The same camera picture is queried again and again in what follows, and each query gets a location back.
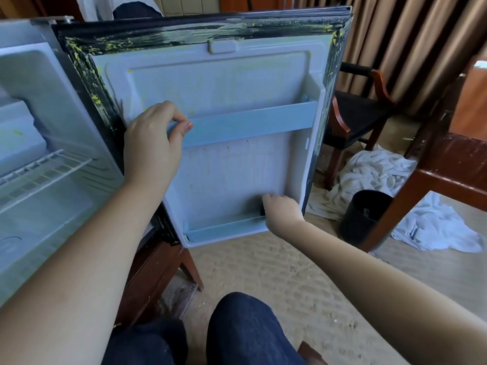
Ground person's left hand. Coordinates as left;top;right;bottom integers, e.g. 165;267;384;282
123;101;194;196

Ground person's right hand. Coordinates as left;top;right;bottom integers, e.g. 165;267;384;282
262;194;307;239

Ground fridge door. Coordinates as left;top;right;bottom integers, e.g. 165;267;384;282
52;6;353;248

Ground person's right forearm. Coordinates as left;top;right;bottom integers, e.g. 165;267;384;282
282;220;487;365

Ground person's left forearm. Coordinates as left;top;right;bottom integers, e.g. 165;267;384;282
0;182;164;365

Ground person's dark trousers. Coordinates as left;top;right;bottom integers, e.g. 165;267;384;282
102;291;309;365

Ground black plastic bucket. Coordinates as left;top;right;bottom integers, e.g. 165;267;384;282
338;190;394;248

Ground black seat wooden armchair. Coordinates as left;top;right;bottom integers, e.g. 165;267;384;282
323;62;397;187

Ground dark red wooden stand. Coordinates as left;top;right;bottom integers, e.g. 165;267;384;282
114;235;205;332

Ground beige padded headboard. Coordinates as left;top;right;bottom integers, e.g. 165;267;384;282
156;0;222;16

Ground beige curtains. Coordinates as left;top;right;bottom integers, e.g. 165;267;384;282
293;0;487;119

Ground white wire shelf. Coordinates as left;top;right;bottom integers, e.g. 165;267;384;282
0;148;94;213

